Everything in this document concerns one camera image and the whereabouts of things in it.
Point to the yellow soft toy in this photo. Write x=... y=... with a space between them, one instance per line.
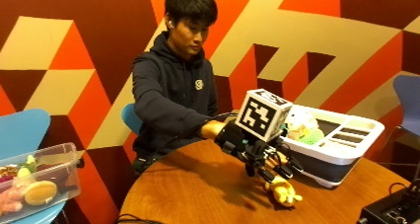
x=283 y=191

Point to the green and yellow vegetable toy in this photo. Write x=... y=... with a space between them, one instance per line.
x=28 y=164

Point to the white cube of black markers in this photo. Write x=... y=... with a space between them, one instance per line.
x=262 y=113

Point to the purple-blue chair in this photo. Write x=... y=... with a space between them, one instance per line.
x=407 y=102

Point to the clear plastic bin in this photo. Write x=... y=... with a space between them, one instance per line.
x=48 y=181

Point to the the person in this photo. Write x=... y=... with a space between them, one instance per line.
x=170 y=86

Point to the white organizer box black base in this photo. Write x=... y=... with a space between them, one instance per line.
x=340 y=151

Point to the blue chair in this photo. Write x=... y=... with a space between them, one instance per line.
x=21 y=132
x=130 y=118

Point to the pink soft toy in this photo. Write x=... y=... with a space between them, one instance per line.
x=10 y=199

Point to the white and green soft toy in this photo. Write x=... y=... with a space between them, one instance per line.
x=302 y=127

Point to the black electronic device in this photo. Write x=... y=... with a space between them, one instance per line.
x=389 y=210

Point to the round tan bun toy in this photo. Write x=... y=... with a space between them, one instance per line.
x=40 y=192

